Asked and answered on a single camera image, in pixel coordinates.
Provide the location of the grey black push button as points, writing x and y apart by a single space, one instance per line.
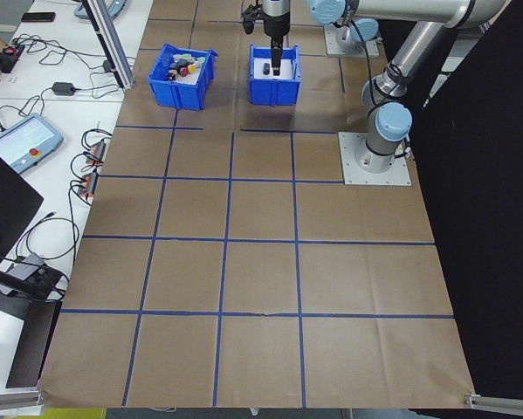
170 76

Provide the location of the green white push button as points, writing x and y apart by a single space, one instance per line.
185 57
197 59

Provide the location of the teach pendant with red button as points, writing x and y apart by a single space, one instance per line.
25 139

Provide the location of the black handheld device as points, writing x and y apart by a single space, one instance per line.
1 61

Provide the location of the grey stand plate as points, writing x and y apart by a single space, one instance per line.
23 265

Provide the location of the white desk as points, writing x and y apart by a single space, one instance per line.
95 113

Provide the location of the blue plastic button bin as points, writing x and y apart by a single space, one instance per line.
178 94

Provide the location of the black frame cover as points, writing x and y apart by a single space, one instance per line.
483 218

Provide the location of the blue grey teach pendant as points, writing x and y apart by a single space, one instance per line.
119 6

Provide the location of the black cylindrical capacitor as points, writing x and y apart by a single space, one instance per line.
266 69

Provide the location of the black smartphone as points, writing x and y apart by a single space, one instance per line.
38 17

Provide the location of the white square base plate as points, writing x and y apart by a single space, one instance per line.
331 49
348 174

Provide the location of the black monitor panel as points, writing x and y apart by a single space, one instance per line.
3 205

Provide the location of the blue plastic capacitor bin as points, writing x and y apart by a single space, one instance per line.
272 94

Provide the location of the yellow push button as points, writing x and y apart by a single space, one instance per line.
192 68

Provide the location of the black stand base plate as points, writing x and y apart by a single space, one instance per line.
29 349

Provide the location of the aluminium frame profile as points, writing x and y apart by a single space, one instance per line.
505 403
112 52
12 399

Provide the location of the black power adapter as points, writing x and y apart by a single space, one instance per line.
64 88

